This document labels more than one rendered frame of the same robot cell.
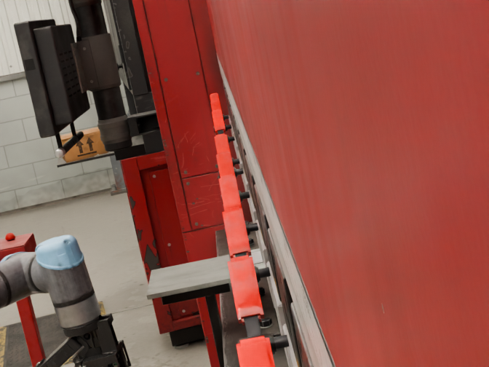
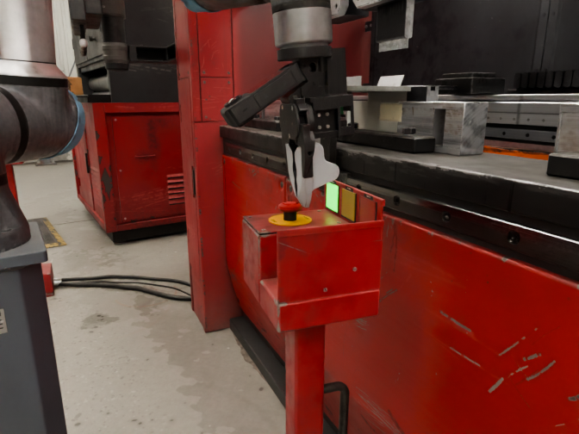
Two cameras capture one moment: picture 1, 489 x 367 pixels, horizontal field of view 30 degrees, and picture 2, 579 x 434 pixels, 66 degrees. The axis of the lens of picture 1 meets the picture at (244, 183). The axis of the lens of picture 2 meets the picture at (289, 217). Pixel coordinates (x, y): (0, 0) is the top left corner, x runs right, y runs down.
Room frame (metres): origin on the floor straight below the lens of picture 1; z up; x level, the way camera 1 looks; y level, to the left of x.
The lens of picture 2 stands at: (1.00, 0.61, 0.98)
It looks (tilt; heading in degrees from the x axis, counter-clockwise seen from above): 15 degrees down; 335
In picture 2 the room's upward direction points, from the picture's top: straight up
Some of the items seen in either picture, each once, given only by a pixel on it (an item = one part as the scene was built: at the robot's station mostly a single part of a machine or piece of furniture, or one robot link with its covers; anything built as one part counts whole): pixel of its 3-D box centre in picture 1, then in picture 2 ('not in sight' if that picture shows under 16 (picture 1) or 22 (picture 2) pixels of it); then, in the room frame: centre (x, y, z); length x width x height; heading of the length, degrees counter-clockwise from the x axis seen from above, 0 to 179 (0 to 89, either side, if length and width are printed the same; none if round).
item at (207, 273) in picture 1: (210, 271); (333, 89); (1.85, 0.11, 1.00); 0.26 x 0.18 x 0.01; 91
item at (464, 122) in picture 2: not in sight; (404, 123); (1.80, -0.04, 0.92); 0.39 x 0.06 x 0.10; 1
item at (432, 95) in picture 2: not in sight; (400, 94); (1.82, -0.04, 0.98); 0.20 x 0.03 x 0.03; 1
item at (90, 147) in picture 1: (83, 143); (60, 87); (4.17, 0.69, 1.04); 0.30 x 0.26 x 0.12; 8
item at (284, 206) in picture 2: not in sight; (289, 213); (1.64, 0.30, 0.79); 0.04 x 0.04 x 0.04
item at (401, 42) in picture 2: not in sight; (394, 27); (1.85, -0.04, 1.13); 0.10 x 0.02 x 0.10; 1
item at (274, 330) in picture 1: (263, 316); (377, 139); (1.81, 0.02, 0.89); 0.30 x 0.05 x 0.03; 1
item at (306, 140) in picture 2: not in sight; (303, 144); (1.53, 0.34, 0.92); 0.05 x 0.02 x 0.09; 175
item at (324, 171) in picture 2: not in sight; (319, 175); (1.53, 0.31, 0.87); 0.06 x 0.03 x 0.09; 85
